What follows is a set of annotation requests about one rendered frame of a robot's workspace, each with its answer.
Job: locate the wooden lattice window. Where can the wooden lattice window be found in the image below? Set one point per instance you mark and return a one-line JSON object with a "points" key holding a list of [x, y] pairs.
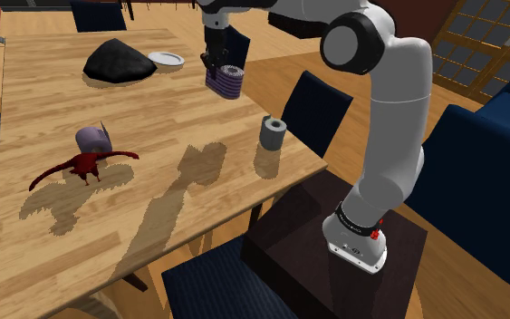
{"points": [[475, 48]]}

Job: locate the white plate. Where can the white plate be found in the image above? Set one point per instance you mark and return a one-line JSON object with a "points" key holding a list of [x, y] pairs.
{"points": [[166, 58]]}

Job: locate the red dragon figure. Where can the red dragon figure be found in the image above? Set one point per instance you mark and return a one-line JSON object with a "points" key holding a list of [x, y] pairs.
{"points": [[84, 164]]}

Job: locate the black mound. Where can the black mound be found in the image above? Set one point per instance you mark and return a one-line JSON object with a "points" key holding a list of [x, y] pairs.
{"points": [[117, 64]]}

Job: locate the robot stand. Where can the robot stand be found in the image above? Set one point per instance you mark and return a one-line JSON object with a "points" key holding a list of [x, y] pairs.
{"points": [[290, 247]]}

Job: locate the lavender paper roll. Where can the lavender paper roll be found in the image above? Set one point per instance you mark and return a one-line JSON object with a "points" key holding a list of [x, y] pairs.
{"points": [[90, 140]]}

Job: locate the grey paper roll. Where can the grey paper roll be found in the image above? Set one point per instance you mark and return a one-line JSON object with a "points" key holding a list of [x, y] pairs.
{"points": [[272, 134]]}

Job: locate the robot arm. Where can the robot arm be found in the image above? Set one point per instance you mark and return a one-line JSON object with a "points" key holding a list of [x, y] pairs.
{"points": [[396, 110]]}

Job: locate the purple striped roll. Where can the purple striped roll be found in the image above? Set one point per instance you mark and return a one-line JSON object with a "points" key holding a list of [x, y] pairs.
{"points": [[228, 85]]}

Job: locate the wooden dining table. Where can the wooden dining table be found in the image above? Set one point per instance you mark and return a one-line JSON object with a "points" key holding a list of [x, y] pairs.
{"points": [[104, 110]]}

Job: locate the dark blue sofa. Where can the dark blue sofa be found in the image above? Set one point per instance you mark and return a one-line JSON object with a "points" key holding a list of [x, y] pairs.
{"points": [[480, 185]]}

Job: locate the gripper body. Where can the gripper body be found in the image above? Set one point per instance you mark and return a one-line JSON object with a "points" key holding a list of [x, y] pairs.
{"points": [[215, 42]]}

